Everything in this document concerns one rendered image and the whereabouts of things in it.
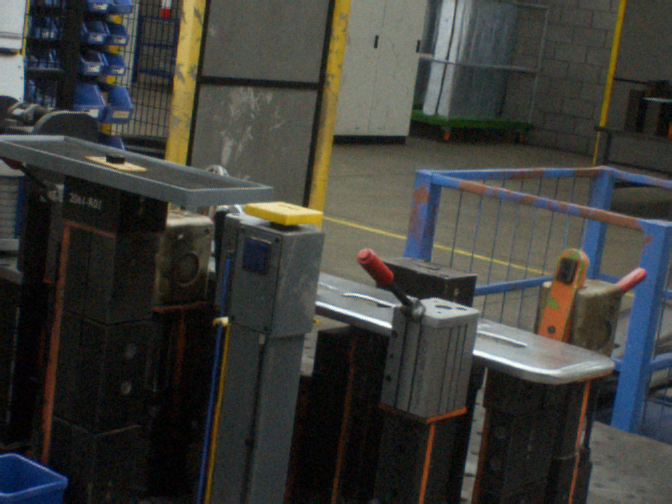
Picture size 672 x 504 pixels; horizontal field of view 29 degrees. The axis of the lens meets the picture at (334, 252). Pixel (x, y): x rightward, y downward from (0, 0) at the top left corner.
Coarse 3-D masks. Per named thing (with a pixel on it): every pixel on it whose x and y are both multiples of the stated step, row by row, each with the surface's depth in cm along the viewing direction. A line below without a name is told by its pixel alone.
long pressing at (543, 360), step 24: (336, 288) 181; (360, 288) 183; (336, 312) 167; (360, 312) 167; (384, 312) 170; (504, 336) 166; (528, 336) 168; (480, 360) 154; (504, 360) 153; (528, 360) 155; (552, 360) 157; (576, 360) 158; (600, 360) 161; (552, 384) 151
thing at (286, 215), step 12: (252, 204) 140; (264, 204) 141; (276, 204) 142; (288, 204) 143; (264, 216) 138; (276, 216) 137; (288, 216) 136; (300, 216) 138; (312, 216) 139; (288, 228) 139
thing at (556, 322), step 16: (560, 256) 173; (576, 256) 172; (560, 272) 172; (576, 272) 171; (560, 288) 172; (576, 288) 171; (560, 304) 172; (544, 320) 173; (560, 320) 172; (544, 336) 173; (560, 336) 171
